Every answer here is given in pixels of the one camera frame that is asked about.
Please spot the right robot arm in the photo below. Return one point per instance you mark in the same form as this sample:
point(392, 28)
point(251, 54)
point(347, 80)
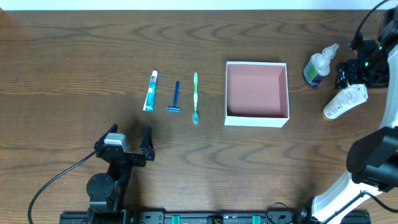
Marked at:
point(371, 164)

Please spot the blue disposable razor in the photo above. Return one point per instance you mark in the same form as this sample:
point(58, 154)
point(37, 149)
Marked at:
point(174, 108)

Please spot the green white toothbrush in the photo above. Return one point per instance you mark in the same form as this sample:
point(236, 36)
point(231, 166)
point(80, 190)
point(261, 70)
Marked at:
point(195, 115)

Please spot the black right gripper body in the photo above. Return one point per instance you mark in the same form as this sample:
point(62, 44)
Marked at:
point(354, 71)

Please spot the white box pink interior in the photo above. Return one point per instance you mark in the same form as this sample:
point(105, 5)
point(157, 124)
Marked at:
point(256, 94)

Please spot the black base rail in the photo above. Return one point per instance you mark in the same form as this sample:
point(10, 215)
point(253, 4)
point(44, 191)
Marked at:
point(276, 217)

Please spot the clear pump soap bottle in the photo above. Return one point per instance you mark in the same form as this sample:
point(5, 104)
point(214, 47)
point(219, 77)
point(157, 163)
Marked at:
point(318, 67)

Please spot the white lotion tube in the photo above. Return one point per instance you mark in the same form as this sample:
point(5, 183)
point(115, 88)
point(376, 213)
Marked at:
point(345, 100)

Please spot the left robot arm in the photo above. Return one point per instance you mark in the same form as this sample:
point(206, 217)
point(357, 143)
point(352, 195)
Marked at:
point(107, 190)

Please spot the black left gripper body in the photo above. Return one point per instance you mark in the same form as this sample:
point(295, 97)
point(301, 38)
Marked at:
point(131, 156)

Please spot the teal Colgate toothpaste tube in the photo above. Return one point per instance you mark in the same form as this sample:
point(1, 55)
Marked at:
point(150, 98)

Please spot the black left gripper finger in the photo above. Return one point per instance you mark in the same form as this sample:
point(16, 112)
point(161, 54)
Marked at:
point(147, 146)
point(112, 129)

